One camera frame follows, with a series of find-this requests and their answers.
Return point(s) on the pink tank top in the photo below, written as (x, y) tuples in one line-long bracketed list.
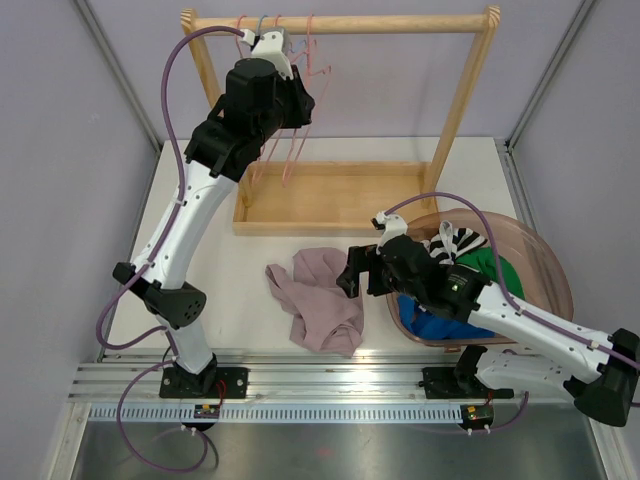
[(325, 320)]

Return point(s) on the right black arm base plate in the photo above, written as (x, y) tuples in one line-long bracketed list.
[(441, 383)]

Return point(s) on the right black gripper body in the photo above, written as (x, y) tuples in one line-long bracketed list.
[(382, 279)]

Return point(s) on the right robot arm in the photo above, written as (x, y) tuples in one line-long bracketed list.
[(597, 372)]

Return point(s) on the blue wire hanger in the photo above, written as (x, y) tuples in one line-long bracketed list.
[(292, 49)]

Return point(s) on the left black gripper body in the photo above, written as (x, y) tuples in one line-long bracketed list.
[(288, 107)]

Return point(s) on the white slotted cable duct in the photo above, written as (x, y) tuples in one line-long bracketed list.
[(281, 413)]

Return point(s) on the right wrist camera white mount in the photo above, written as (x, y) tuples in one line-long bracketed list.
[(389, 225)]

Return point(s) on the translucent pink plastic basket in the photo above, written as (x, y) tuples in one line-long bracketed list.
[(542, 277)]

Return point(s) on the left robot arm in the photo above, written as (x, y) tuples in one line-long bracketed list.
[(261, 98)]

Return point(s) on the wooden clothes rack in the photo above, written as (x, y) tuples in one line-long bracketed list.
[(336, 195)]

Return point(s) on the blue tank top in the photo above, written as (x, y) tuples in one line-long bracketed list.
[(427, 326)]

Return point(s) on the aluminium rail base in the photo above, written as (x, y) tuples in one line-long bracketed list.
[(370, 376)]

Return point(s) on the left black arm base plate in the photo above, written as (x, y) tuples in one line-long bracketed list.
[(211, 383)]

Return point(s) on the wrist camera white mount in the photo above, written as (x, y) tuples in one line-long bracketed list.
[(389, 225), (271, 46)]

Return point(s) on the green tank top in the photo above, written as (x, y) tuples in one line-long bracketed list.
[(483, 260)]

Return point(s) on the black white striped tank top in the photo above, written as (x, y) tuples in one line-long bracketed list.
[(450, 242)]

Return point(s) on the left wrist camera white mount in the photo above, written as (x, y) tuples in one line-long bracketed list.
[(271, 46)]

